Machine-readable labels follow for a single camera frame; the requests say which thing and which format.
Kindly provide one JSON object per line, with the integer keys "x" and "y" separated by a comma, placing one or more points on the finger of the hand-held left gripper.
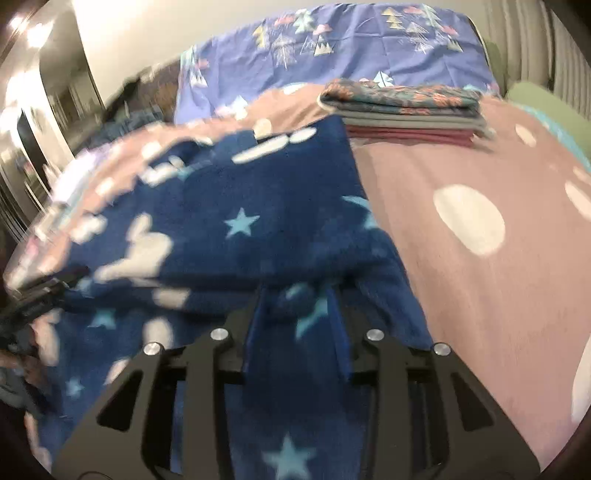
{"x": 60, "y": 281}

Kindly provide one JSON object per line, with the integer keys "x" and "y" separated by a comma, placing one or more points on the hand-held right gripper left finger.
{"x": 256, "y": 332}

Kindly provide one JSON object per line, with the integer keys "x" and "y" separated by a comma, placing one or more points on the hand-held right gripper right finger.
{"x": 339, "y": 341}

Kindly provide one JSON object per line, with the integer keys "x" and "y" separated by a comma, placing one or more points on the blue star print fleece garment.
{"x": 231, "y": 198}

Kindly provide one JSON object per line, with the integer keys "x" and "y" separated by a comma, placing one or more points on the pink polka dot blanket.
{"x": 438, "y": 300}

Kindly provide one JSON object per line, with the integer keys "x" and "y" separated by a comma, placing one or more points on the dark teal cloth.
{"x": 124, "y": 127}

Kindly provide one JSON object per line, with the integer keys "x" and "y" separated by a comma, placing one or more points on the mirrored wardrobe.
{"x": 55, "y": 92}

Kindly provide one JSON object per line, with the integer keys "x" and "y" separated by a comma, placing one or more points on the brown patterned cloth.
{"x": 161, "y": 97}

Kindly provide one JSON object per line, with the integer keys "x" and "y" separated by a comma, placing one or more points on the pink folded cloth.
{"x": 406, "y": 137}

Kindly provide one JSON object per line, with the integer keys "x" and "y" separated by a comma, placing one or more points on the grey folded cloth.
{"x": 415, "y": 121}

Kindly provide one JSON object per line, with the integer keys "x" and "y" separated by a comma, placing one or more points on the floral folded cloth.
{"x": 406, "y": 99}

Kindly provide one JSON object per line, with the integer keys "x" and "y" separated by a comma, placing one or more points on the purple tree-print pillow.
{"x": 346, "y": 50}

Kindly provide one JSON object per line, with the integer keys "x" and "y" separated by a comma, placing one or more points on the green pillow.
{"x": 495, "y": 64}
{"x": 549, "y": 99}

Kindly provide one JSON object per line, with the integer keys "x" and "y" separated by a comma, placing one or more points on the pleated grey curtain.
{"x": 531, "y": 37}

